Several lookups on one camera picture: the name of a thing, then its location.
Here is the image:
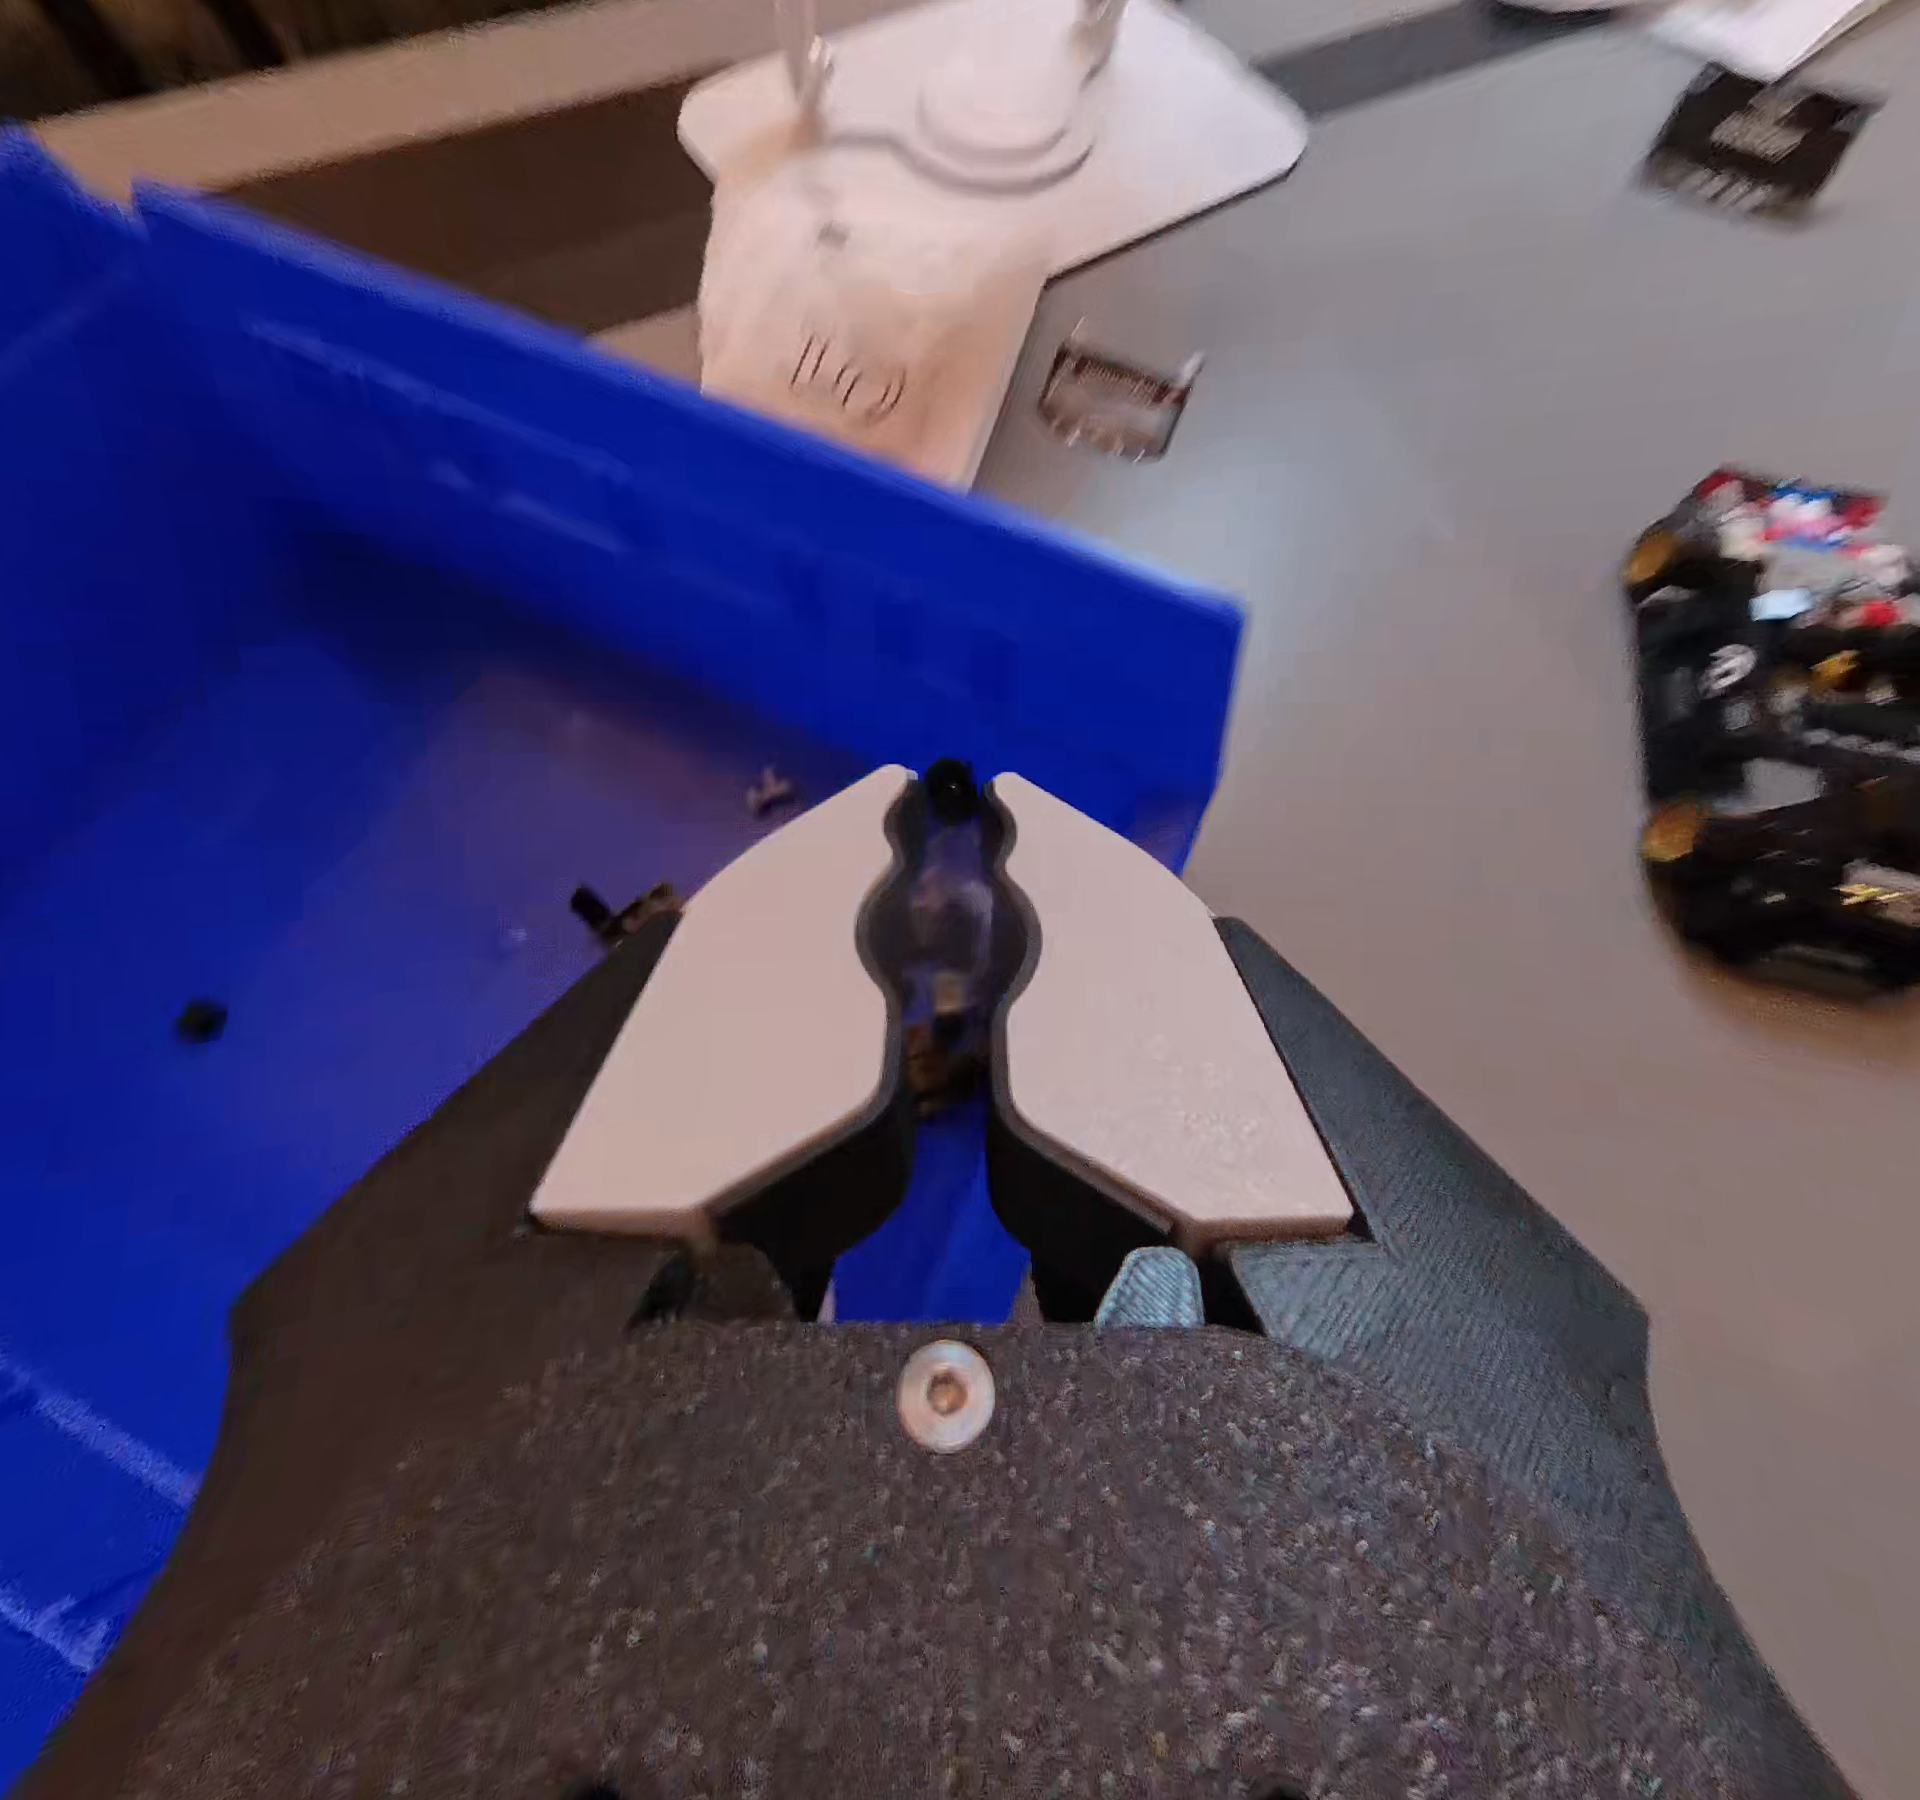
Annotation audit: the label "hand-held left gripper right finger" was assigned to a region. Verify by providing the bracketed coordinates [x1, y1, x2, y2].
[981, 770, 1363, 1249]

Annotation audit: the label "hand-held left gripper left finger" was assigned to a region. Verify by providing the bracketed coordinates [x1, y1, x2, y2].
[529, 765, 921, 1240]

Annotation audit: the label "blue plastic bin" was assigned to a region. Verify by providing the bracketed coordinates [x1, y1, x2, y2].
[0, 126, 1249, 1747]

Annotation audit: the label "black lego car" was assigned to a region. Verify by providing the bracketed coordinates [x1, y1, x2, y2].
[1619, 464, 1920, 1000]

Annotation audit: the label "loose lego pieces in bin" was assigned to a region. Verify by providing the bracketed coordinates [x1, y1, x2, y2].
[565, 757, 1007, 1087]

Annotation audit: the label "clear lego windshield piece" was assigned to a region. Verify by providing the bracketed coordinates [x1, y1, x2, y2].
[1034, 321, 1209, 462]

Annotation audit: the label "black printed lego plate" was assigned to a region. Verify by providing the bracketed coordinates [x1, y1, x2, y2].
[1639, 62, 1880, 223]

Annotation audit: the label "white printed paper bag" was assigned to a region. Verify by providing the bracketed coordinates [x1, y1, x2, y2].
[693, 164, 1056, 493]

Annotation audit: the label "white booklet stand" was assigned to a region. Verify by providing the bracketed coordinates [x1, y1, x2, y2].
[674, 0, 1314, 273]

